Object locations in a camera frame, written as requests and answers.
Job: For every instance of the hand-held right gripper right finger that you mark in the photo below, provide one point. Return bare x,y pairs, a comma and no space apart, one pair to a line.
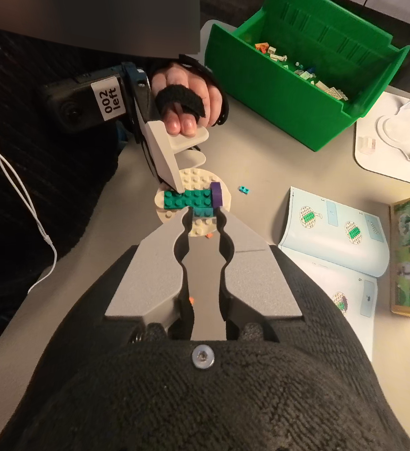
261,282

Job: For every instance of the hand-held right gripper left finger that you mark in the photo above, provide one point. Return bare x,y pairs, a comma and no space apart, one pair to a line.
145,278

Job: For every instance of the small teal lego piece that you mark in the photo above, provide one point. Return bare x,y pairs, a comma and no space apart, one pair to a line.
244,190

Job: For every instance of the pile of loose lego pieces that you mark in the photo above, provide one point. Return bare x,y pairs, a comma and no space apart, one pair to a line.
307,74

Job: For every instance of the green plastic bin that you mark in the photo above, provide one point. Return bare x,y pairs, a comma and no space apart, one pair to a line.
279,98

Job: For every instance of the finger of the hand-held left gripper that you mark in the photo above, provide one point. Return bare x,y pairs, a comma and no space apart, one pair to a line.
162,151

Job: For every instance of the dark green lego plate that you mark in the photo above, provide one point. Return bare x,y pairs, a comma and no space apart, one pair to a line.
184,199

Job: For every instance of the light blue instruction booklet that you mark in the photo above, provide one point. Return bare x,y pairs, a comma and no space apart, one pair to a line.
332,239

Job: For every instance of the person's black clothing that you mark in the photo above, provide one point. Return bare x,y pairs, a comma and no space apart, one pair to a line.
32,193

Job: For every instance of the person's left hand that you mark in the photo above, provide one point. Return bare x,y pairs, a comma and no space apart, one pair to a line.
180,74

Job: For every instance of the small clear lego piece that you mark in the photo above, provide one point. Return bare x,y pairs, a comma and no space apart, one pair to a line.
368,145

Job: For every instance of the wooden-top white tilting stand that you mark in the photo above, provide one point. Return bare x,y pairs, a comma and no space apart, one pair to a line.
367,165

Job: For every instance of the purple lego brick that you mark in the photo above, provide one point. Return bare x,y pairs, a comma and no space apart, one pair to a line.
217,193

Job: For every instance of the round cream lego plate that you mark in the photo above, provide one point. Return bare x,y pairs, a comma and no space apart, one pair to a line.
194,179

